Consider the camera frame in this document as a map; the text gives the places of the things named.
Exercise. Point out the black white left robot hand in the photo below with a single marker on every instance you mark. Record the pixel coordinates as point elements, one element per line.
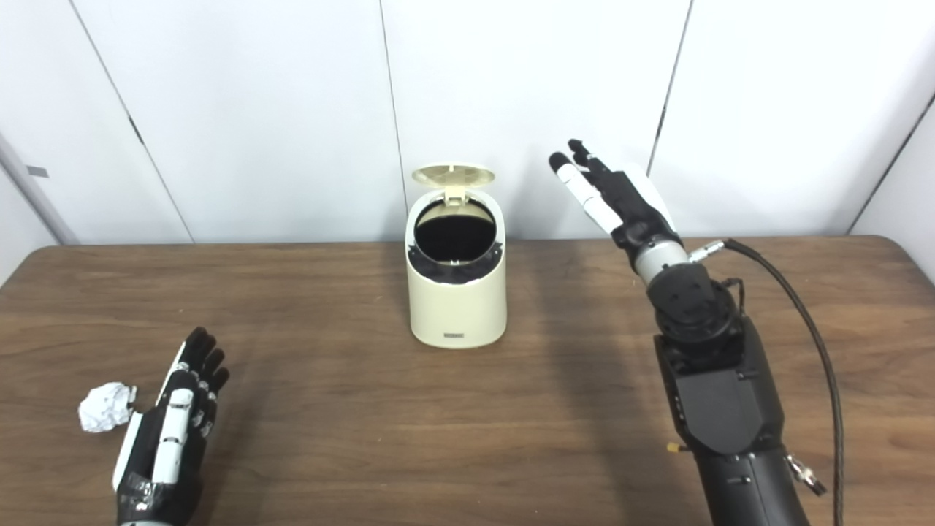
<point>157,471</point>

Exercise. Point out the small grey wall tag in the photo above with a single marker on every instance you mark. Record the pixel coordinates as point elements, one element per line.
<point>36,172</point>

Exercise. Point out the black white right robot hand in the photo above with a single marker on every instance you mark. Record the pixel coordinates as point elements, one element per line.
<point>632,201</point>

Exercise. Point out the white paper ball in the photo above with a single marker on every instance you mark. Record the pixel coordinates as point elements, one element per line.
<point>106,408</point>

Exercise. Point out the grey wall corner post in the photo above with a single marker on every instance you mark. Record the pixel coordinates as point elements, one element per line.
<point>33,193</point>

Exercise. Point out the cream-colored lidded bin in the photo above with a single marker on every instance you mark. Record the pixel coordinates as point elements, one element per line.
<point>456,310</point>

